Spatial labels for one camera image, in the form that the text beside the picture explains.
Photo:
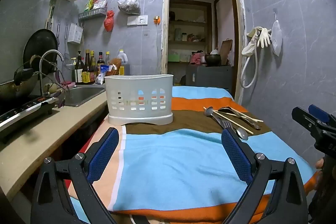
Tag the beige kitchen counter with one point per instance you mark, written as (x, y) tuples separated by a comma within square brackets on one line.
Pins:
[(39, 140)]

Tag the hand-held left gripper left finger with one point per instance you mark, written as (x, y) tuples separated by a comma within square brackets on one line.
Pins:
[(105, 150)]

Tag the hanging wooden board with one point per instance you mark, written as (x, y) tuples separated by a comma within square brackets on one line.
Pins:
[(50, 14)]

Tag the grey wall shelf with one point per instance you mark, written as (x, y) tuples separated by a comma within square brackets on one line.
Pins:
[(92, 14)]

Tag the metal fork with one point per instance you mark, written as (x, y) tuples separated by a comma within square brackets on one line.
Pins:
[(226, 124)]

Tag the flat clear plastic bag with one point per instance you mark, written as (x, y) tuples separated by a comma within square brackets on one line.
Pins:
[(277, 37)]

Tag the hanging metal ladle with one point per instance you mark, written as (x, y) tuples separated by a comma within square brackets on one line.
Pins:
[(58, 35), (66, 40)]

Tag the blue white packet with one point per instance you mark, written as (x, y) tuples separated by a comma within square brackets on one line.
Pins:
[(103, 71)]

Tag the white wall socket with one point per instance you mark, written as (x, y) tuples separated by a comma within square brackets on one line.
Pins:
[(137, 20)]

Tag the black hanging wok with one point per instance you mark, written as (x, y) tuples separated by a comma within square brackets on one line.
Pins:
[(39, 43)]

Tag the white plastic utensil basket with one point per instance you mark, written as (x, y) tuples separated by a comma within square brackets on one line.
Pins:
[(139, 85)]

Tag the brass-coloured wok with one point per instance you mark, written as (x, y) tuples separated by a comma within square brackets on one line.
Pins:
[(15, 88)]

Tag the red white seasoning packet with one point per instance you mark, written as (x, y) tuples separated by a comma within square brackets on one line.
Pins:
[(100, 3)]

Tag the steel sink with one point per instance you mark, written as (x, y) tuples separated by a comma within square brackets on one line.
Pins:
[(84, 95)]

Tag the wooden shelf unit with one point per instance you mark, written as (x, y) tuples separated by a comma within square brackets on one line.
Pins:
[(189, 41)]

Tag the black pot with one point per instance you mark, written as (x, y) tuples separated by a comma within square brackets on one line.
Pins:
[(212, 60)]

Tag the white rubber glove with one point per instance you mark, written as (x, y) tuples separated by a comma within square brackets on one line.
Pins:
[(263, 36), (248, 49)]

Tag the row of sauce bottles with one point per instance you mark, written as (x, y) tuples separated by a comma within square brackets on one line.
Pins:
[(86, 71)]

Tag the brown food packet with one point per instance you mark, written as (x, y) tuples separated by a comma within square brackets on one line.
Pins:
[(115, 67)]

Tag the black induction cooker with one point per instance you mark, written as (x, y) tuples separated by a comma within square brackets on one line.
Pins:
[(23, 111)]

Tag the grey cabinet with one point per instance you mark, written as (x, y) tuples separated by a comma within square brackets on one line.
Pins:
[(210, 77)]

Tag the green box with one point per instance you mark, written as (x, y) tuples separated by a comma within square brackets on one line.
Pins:
[(174, 58)]

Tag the pink cloth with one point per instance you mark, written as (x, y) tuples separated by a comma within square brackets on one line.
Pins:
[(197, 59)]

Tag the wooden cutting board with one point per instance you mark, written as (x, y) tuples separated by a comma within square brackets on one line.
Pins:
[(225, 52)]

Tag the red plastic bag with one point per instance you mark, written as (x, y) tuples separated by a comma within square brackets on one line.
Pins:
[(109, 22)]

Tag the metal spoon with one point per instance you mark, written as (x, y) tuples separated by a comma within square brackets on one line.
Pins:
[(225, 109), (209, 111), (241, 134)]

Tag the dark pump bottle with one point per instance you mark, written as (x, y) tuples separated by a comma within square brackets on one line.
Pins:
[(78, 71)]

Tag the green seasoning packet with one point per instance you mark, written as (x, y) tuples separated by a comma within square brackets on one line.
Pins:
[(89, 5)]

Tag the white wall utensil holder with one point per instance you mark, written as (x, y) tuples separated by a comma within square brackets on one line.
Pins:
[(75, 33)]

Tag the person's right hand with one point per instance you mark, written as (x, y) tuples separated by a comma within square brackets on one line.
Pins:
[(319, 163)]

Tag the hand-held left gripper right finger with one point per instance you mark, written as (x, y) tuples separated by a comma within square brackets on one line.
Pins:
[(236, 155)]

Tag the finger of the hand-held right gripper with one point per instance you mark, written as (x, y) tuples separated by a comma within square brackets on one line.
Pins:
[(304, 117), (319, 113)]

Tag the striped blue orange brown blanket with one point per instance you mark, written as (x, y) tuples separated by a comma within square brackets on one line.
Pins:
[(170, 161)]

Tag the clear cooking oil jug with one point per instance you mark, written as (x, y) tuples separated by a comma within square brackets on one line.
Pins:
[(123, 64)]

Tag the wooden chopstick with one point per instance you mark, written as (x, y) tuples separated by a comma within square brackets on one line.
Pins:
[(244, 117), (231, 121)]

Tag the orange wall hook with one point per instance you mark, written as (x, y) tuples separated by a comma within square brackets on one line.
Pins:
[(156, 20)]

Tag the wooden door frame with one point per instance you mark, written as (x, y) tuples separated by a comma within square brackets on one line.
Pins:
[(164, 29)]

